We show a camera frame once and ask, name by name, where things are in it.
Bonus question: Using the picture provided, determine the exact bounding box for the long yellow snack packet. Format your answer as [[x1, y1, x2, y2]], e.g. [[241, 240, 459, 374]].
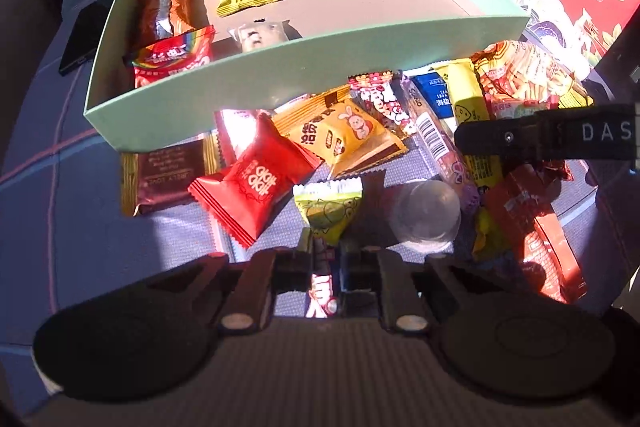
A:
[[440, 59, 503, 188]]

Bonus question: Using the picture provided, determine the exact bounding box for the small green and yellow packet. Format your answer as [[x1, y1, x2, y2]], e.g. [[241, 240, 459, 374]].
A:
[[292, 177, 363, 248]]

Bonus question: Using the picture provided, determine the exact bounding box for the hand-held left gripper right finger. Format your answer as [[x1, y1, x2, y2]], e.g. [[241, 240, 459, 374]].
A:
[[340, 246, 497, 337]]

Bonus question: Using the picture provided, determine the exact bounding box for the long red and orange packet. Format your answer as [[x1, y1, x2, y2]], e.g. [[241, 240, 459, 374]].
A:
[[482, 162, 588, 305]]

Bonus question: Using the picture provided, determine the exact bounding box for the brown and gold snack packet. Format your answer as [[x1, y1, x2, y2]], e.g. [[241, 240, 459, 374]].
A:
[[120, 134, 221, 218]]

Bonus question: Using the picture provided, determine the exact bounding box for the orange rabbit print packet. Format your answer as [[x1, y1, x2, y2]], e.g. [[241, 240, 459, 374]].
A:
[[272, 87, 408, 180]]

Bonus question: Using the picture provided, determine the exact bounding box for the shiny red and silver packet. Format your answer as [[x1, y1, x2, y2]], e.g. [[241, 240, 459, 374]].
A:
[[214, 108, 276, 168]]

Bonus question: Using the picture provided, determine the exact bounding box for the red and white cartoon packet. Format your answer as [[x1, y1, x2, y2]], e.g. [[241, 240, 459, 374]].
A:
[[347, 69, 418, 138]]

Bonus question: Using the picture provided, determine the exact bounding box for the red rainbow candy packet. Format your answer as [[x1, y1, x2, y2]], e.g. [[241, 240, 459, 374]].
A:
[[122, 26, 216, 88]]

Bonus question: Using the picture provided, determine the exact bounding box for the orange fries snack bag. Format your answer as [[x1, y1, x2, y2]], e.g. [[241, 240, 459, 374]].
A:
[[470, 41, 591, 118]]

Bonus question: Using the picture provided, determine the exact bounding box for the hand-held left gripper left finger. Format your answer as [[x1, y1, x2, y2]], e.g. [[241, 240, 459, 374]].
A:
[[165, 229, 315, 338]]

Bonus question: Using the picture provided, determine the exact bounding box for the orange and brown snack packet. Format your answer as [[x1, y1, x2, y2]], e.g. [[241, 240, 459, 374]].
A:
[[135, 0, 198, 50]]

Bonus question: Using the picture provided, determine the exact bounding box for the small yellow snack packet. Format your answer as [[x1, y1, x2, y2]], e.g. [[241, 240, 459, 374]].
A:
[[472, 207, 511, 260]]

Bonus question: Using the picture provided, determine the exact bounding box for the red packet with white characters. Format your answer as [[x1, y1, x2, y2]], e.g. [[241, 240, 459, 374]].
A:
[[187, 112, 326, 250]]

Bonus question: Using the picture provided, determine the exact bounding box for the blue and white cracker packet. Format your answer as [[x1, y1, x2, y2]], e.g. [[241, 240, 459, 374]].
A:
[[410, 72, 456, 120]]

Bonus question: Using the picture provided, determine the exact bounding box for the pink sausage stick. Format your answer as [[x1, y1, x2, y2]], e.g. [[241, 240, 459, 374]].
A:
[[400, 77, 483, 215]]

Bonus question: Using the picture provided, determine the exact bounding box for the black smartphone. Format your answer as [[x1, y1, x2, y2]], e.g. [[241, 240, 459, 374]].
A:
[[59, 2, 113, 76]]

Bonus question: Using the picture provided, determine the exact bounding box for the pale green cardboard box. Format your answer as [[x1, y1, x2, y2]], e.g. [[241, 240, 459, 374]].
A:
[[82, 0, 538, 152]]

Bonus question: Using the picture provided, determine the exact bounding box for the clear plastic cup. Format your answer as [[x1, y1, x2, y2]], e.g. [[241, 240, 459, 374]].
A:
[[387, 179, 462, 258]]

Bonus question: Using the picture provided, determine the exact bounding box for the red and white snack packet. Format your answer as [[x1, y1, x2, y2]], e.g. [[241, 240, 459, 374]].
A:
[[300, 227, 346, 320]]

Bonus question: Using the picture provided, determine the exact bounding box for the clear wrapped pastry packet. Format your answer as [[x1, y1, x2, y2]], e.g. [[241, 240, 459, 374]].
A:
[[227, 19, 292, 54]]

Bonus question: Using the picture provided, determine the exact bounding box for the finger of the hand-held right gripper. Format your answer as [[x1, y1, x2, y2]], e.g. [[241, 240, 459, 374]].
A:
[[455, 117, 526, 156]]

